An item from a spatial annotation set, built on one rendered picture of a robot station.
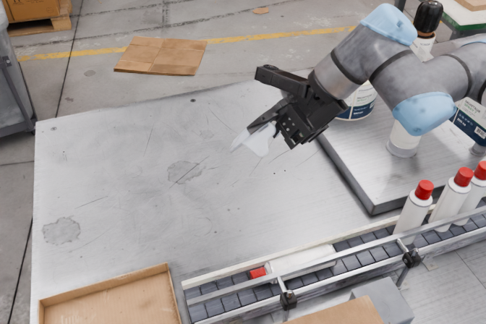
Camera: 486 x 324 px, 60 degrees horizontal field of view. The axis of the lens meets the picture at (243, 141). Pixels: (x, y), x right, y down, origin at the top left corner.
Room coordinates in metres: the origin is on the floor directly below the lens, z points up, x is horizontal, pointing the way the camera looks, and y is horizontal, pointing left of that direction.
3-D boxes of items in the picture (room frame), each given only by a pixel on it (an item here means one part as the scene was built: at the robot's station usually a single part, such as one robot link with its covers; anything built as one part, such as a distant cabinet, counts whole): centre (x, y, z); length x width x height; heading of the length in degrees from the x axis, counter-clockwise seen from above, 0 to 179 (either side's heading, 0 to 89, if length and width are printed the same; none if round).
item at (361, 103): (1.17, -0.36, 0.95); 0.20 x 0.20 x 0.14
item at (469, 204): (0.67, -0.57, 0.98); 0.05 x 0.05 x 0.20
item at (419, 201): (0.61, -0.41, 0.98); 0.05 x 0.05 x 0.20
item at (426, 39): (1.32, -0.63, 1.04); 0.09 x 0.09 x 0.29
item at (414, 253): (0.52, -0.37, 0.91); 0.07 x 0.03 x 0.16; 19
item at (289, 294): (0.43, -0.09, 0.91); 0.07 x 0.03 x 0.16; 19
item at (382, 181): (1.16, -0.63, 0.86); 0.80 x 0.67 x 0.05; 109
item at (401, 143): (0.94, -0.49, 1.03); 0.09 x 0.09 x 0.30
